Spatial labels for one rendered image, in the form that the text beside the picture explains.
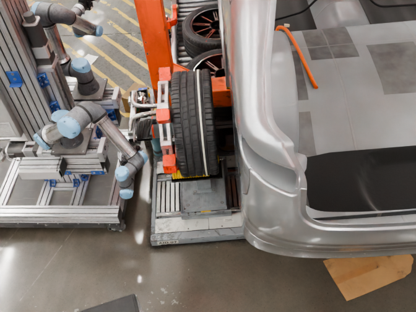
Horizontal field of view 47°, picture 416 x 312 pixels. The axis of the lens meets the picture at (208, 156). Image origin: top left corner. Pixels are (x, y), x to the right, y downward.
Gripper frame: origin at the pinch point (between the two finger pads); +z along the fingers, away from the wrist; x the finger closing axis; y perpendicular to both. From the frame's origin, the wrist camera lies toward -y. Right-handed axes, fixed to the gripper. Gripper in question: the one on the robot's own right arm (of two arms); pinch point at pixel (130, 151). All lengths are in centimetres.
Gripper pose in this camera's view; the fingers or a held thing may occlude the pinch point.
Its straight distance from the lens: 291.5
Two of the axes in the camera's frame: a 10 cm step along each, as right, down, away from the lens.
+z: -0.4, -7.5, 6.6
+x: -10.0, 0.8, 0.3
